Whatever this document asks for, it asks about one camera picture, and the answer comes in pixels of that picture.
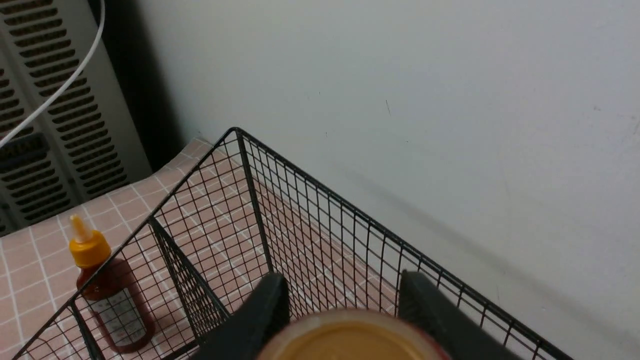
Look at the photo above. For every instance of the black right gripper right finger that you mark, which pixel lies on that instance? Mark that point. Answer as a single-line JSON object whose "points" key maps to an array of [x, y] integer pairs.
{"points": [[423, 305]]}

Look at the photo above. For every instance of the black wire mesh rack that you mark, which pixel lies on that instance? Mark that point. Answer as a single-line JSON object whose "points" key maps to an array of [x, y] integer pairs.
{"points": [[241, 212]]}

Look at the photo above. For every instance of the soy sauce bottle red label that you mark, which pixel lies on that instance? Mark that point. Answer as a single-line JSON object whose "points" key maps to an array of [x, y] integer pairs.
{"points": [[352, 334]]}

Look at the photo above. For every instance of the chili sauce bottle yellow cap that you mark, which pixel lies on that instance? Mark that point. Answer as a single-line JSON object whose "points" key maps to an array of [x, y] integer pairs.
{"points": [[111, 291]]}

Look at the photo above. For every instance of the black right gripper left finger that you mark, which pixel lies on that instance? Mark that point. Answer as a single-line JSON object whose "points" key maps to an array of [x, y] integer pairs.
{"points": [[264, 313]]}

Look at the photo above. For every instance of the grey vented appliance panel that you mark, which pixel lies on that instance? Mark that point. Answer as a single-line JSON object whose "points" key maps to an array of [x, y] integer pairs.
{"points": [[84, 144]]}

